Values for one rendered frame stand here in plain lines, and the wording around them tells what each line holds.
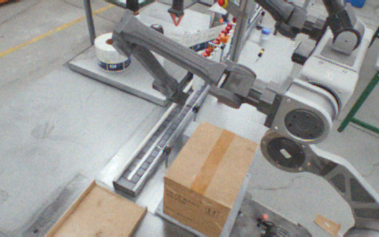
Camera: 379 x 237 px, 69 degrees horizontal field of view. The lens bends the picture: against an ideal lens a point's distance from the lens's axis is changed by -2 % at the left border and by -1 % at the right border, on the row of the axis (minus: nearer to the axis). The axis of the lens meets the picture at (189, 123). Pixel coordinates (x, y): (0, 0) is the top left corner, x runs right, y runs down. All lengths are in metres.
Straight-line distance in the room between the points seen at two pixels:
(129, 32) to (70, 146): 0.77
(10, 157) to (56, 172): 0.23
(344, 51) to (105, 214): 1.00
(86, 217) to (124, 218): 0.15
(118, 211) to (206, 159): 0.43
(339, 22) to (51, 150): 1.25
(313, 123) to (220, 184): 0.38
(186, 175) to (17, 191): 0.74
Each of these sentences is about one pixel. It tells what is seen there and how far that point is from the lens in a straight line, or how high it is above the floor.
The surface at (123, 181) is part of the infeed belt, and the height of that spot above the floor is 0.88.
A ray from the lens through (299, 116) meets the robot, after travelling 0.70.
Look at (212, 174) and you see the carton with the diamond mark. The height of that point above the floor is 1.12.
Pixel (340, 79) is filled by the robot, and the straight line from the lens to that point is 0.77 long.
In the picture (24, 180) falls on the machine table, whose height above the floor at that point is 0.83.
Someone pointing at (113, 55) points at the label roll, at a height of 0.99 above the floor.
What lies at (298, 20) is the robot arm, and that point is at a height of 1.46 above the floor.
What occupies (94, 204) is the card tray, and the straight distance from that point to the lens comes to 1.23.
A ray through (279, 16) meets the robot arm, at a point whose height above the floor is 1.47.
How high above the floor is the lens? 1.90
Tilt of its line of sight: 46 degrees down
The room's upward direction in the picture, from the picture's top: 7 degrees clockwise
